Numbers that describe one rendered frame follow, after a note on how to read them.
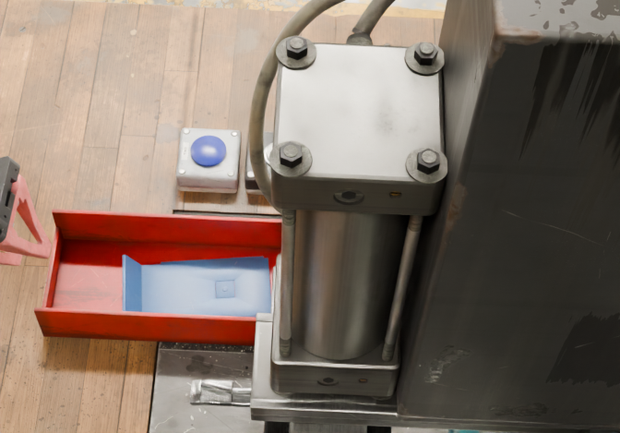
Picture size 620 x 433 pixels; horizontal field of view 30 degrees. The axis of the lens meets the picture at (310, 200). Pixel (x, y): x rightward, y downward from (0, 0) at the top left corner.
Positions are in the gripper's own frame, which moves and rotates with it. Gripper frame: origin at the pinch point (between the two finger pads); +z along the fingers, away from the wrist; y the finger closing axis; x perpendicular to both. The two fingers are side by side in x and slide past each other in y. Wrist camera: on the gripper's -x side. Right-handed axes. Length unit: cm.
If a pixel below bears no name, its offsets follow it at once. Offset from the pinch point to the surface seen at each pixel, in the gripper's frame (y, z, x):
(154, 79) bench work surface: -5.9, 19.8, 35.3
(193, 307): 1.5, 23.1, 5.0
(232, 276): 4.8, 25.0, 9.1
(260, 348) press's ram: 22.7, 3.9, -11.6
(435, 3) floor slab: -13, 120, 131
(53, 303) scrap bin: -11.4, 16.0, 4.7
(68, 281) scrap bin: -10.4, 16.6, 7.4
